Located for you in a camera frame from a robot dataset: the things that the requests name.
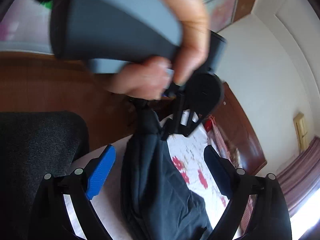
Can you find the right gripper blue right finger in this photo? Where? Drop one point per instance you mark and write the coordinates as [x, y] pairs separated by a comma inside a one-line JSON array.
[[222, 171]]

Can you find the person's left hand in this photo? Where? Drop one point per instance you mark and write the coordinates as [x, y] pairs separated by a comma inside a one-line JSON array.
[[149, 79]]

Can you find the dark wooden headboard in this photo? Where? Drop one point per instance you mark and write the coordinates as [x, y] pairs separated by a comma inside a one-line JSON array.
[[233, 121]]

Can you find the white floral bed sheet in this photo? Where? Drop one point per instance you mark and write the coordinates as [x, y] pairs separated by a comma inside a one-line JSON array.
[[187, 156]]

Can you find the red pillow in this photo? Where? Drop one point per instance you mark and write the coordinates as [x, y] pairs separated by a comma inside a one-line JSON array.
[[208, 125]]

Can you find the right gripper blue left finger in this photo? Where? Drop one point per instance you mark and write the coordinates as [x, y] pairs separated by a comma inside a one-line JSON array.
[[98, 169]]

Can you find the pink curtain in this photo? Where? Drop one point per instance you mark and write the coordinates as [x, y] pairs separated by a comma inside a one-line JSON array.
[[300, 180]]

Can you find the red patterned quilt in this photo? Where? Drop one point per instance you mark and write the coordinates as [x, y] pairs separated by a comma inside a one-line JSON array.
[[227, 149]]

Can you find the black Anta sports pants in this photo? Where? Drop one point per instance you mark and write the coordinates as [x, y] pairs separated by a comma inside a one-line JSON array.
[[155, 200]]

